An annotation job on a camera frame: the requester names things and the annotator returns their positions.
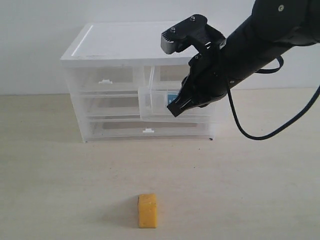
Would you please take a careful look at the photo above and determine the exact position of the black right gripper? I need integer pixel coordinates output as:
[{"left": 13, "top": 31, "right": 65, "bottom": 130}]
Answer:
[{"left": 166, "top": 45, "right": 226, "bottom": 118}]

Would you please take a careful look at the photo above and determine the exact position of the teal bottle with white cap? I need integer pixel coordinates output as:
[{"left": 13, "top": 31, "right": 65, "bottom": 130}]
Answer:
[{"left": 166, "top": 91, "right": 179, "bottom": 105}]

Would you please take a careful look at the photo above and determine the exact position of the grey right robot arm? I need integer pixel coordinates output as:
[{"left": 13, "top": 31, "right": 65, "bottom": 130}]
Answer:
[{"left": 161, "top": 0, "right": 320, "bottom": 116}]

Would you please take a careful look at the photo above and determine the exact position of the clear bottom wide drawer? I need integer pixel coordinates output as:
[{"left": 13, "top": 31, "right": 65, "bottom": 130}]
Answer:
[{"left": 83, "top": 120, "right": 215, "bottom": 141}]

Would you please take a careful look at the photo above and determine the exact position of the clear wide drawer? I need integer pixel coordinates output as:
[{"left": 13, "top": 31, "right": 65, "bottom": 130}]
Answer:
[
  {"left": 83, "top": 120, "right": 215, "bottom": 141},
  {"left": 79, "top": 93, "right": 140, "bottom": 117}
]

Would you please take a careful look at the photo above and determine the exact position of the white plastic drawer cabinet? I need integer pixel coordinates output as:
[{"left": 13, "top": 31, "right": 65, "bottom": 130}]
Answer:
[{"left": 60, "top": 22, "right": 228, "bottom": 142}]

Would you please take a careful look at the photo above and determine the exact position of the clear middle wide drawer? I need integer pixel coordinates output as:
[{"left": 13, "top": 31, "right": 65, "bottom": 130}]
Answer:
[{"left": 79, "top": 93, "right": 140, "bottom": 117}]

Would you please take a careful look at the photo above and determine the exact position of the yellow sponge block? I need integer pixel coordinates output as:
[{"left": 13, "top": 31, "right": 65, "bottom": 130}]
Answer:
[{"left": 137, "top": 193, "right": 158, "bottom": 229}]

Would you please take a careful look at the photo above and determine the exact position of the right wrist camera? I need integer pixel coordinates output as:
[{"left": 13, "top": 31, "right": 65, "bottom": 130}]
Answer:
[{"left": 160, "top": 14, "right": 226, "bottom": 55}]

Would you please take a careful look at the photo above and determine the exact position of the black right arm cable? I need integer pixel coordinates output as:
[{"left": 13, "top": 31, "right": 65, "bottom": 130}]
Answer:
[{"left": 226, "top": 56, "right": 320, "bottom": 141}]

